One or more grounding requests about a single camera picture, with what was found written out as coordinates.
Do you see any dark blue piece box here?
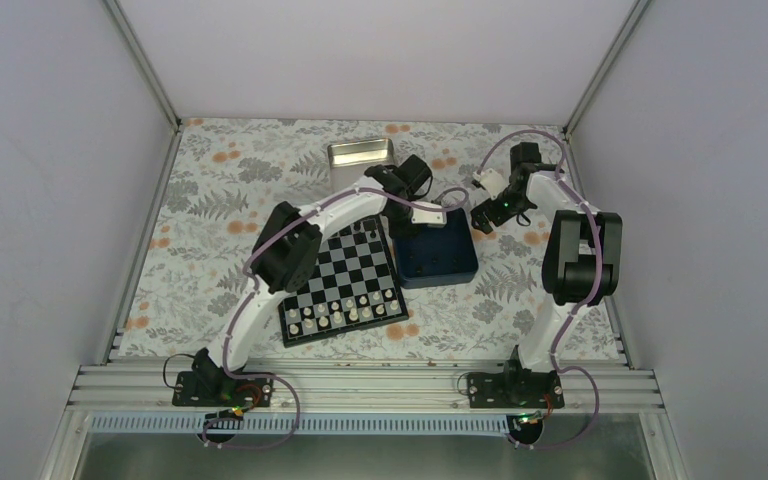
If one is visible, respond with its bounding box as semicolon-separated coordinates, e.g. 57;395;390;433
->
392;209;479;289

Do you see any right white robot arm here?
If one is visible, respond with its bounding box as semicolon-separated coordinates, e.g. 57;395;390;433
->
471;142;623;407

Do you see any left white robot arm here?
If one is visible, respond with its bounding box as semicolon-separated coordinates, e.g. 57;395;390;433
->
192;156;441;405

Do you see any black grey chess board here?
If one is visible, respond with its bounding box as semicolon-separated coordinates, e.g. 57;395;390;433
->
278;216;408;347

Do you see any floral table mat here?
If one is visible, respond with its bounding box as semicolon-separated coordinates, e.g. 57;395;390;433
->
119;118;562;363

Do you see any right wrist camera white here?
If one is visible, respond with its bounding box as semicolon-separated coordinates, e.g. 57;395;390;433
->
472;168;508;200

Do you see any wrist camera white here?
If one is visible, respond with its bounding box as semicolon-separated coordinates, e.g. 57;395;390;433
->
472;168;508;200
411;204;447;227

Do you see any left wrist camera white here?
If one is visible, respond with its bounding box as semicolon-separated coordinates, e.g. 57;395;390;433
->
411;204;447;227

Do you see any aluminium corner post right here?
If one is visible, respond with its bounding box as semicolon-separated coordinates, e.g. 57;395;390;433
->
563;0;652;136

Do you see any aluminium corner post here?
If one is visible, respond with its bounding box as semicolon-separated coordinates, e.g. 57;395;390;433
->
101;0;179;126
563;0;652;136

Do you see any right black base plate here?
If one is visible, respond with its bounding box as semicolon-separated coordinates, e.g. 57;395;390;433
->
467;371;565;409

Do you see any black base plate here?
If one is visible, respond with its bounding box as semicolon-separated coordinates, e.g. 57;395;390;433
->
467;371;565;409
171;371;274;409

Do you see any white slotted cable duct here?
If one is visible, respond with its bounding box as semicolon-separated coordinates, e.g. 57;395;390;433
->
87;412;508;437

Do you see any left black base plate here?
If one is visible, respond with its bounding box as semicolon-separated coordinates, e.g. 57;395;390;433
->
171;371;274;409

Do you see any aluminium corner post left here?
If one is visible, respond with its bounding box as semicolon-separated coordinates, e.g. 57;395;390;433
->
101;0;179;126

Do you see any aluminium front rail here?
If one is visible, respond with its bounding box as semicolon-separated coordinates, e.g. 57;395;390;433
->
67;364;665;414

